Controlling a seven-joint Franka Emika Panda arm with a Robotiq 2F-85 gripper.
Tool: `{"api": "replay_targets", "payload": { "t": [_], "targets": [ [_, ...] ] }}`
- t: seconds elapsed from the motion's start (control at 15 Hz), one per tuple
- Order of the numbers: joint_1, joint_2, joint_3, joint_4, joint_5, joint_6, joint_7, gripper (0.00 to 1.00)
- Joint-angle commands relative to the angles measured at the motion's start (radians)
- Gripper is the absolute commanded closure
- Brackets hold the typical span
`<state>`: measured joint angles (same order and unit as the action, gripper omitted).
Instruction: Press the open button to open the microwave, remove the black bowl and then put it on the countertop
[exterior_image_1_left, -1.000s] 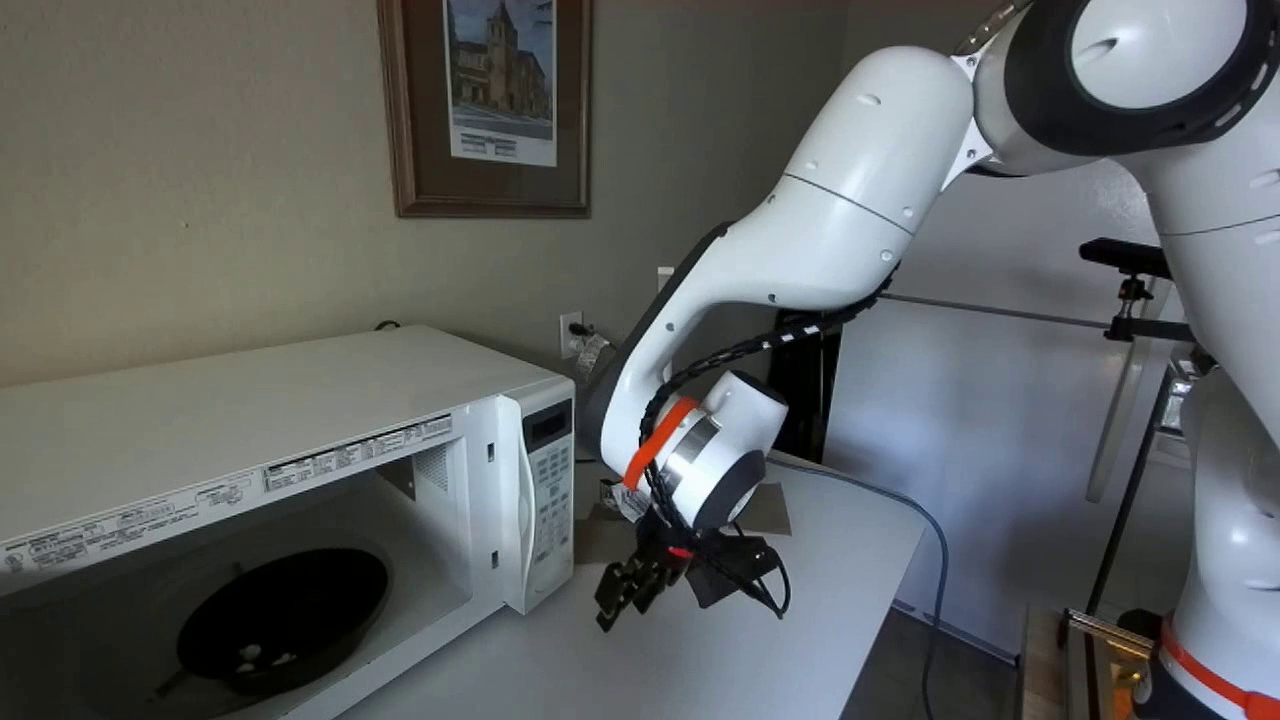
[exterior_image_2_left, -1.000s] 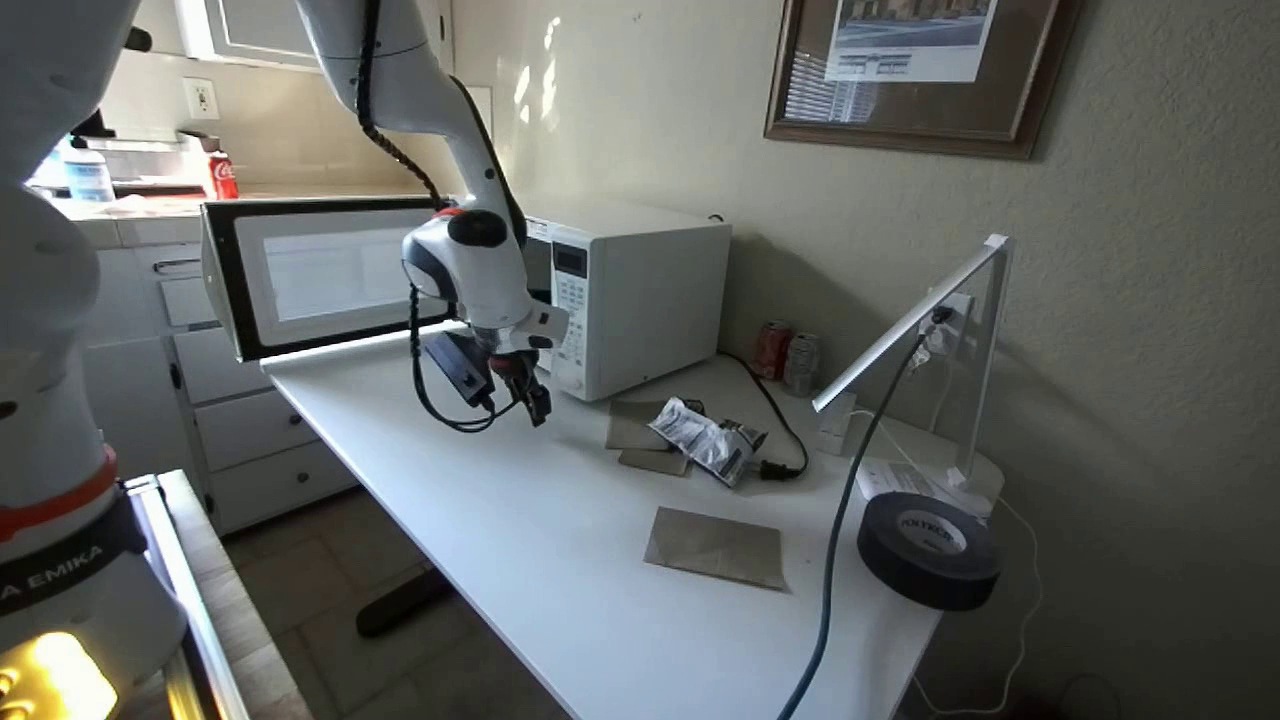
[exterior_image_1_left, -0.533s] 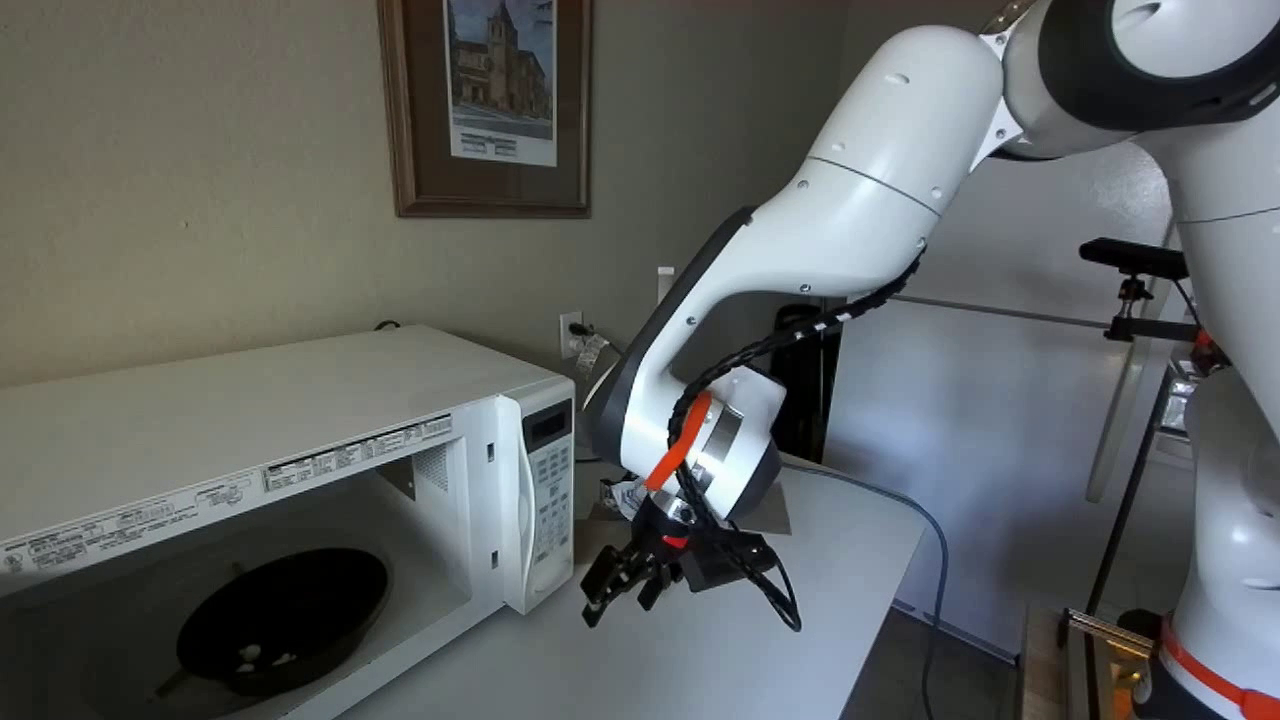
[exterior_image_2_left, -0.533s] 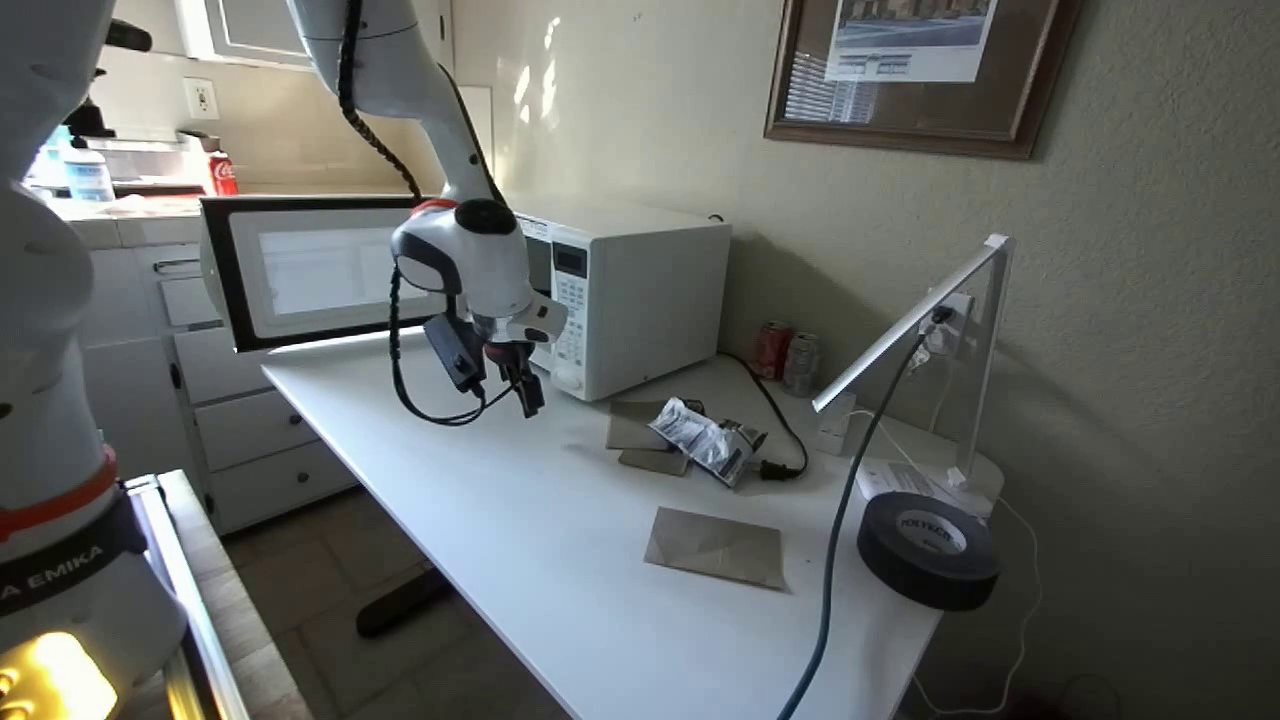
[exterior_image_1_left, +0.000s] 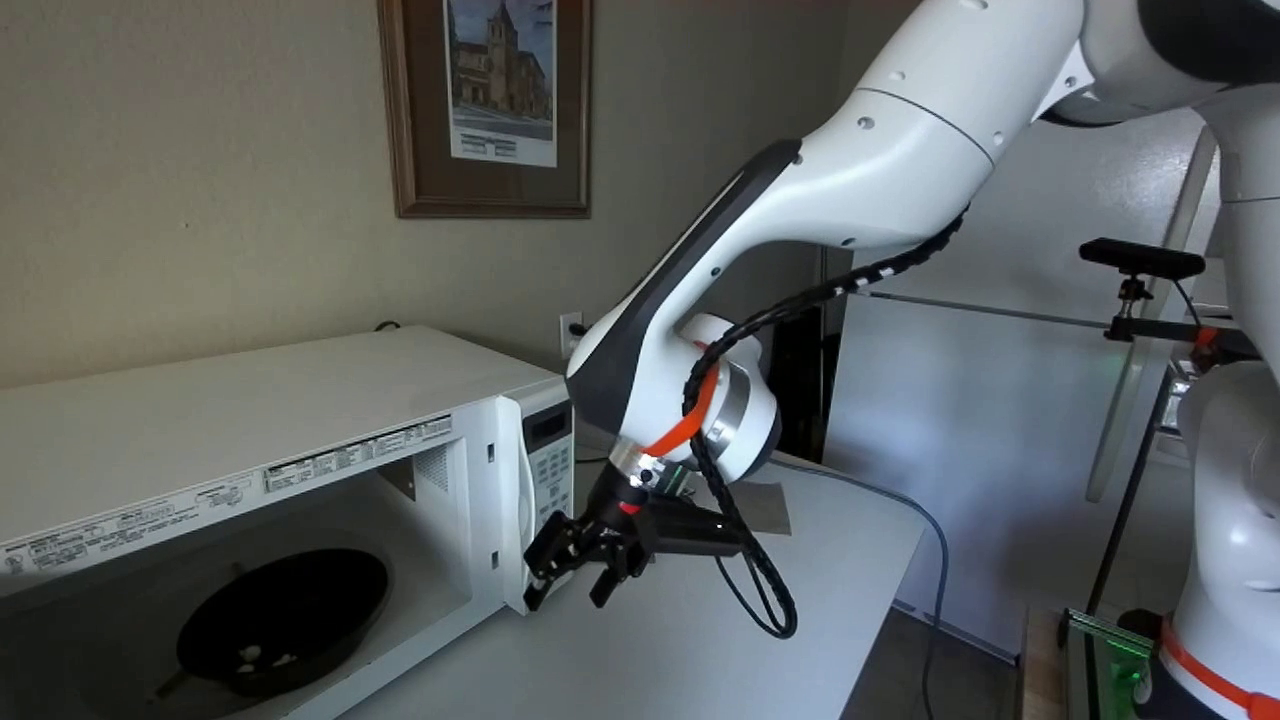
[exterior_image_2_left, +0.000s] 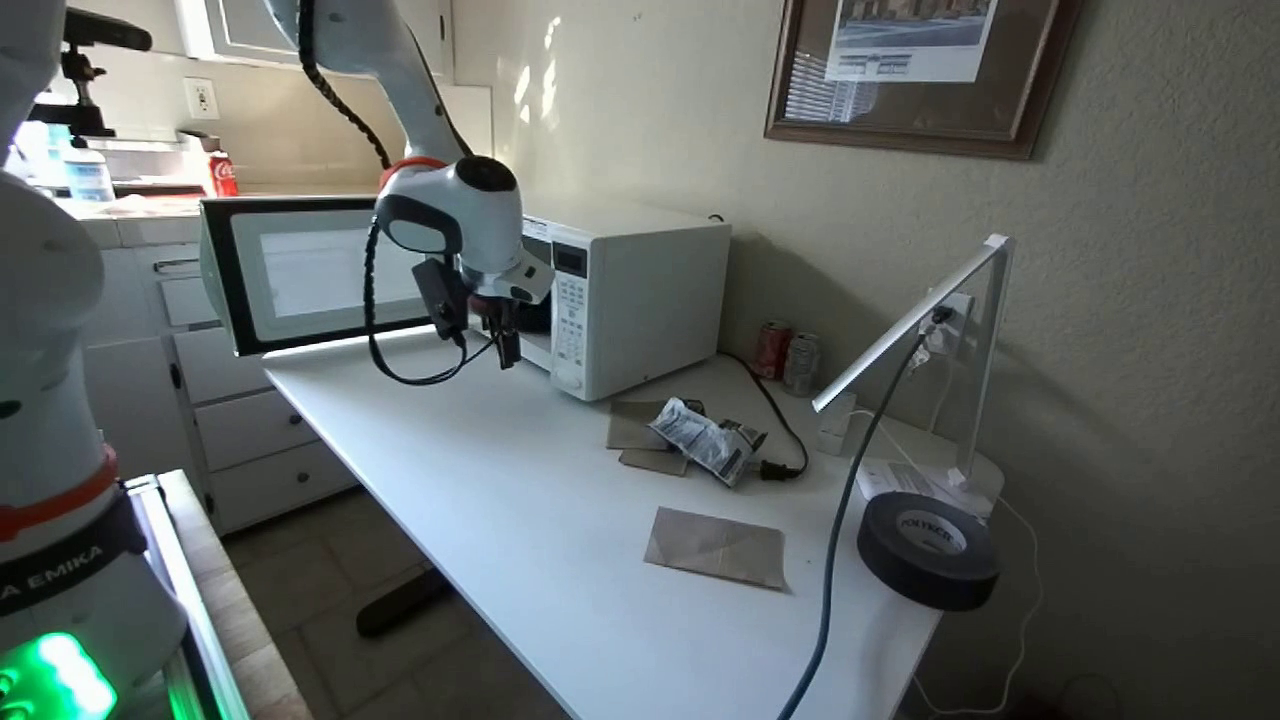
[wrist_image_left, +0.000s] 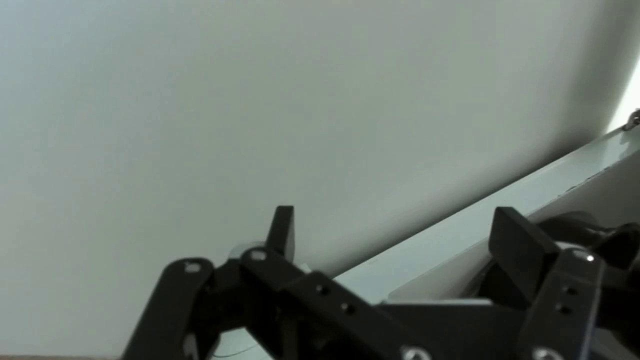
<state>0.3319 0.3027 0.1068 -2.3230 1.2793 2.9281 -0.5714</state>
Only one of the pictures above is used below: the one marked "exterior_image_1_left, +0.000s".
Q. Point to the brown paper patch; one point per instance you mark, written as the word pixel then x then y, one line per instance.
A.
pixel 770 510

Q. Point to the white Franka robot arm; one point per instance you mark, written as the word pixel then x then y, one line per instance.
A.
pixel 905 146

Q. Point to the brown framed wall picture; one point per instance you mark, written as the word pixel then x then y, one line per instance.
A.
pixel 427 105

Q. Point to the white popcorn piece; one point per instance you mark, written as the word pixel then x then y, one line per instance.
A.
pixel 285 658
pixel 251 655

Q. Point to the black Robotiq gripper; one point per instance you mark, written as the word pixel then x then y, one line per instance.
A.
pixel 626 523

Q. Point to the white microwave oven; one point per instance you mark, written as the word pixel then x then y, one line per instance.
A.
pixel 202 424

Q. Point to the black bowl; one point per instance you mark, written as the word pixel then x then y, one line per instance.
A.
pixel 307 600

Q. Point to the large white panel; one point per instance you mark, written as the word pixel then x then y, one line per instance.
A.
pixel 986 440

